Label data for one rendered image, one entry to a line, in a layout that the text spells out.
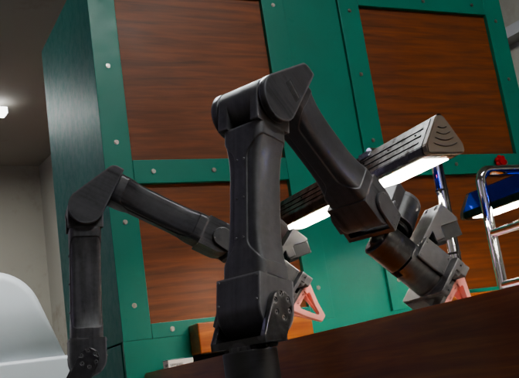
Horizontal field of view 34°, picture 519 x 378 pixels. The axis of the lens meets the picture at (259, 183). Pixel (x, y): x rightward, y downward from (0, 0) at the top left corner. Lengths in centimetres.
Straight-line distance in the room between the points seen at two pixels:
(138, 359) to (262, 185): 103
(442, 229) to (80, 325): 63
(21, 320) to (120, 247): 210
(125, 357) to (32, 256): 638
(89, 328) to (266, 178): 58
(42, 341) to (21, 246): 428
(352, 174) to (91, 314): 56
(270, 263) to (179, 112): 122
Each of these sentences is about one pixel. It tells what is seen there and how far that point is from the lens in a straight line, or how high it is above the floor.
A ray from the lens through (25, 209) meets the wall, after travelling 840.
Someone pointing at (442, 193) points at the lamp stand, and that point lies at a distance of 174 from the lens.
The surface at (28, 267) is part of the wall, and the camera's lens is 829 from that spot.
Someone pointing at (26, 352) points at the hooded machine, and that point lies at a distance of 406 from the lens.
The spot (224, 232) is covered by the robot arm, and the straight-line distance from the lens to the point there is 156.
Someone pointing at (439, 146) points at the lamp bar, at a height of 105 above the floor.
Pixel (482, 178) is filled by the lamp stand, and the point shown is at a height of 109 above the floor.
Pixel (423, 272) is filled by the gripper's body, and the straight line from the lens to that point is 126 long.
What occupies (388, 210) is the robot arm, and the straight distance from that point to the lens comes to 122.
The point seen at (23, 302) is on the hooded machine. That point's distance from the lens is 408.
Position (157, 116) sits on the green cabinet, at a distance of 214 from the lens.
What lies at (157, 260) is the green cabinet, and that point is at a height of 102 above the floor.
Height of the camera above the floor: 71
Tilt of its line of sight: 13 degrees up
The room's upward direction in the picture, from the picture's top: 8 degrees counter-clockwise
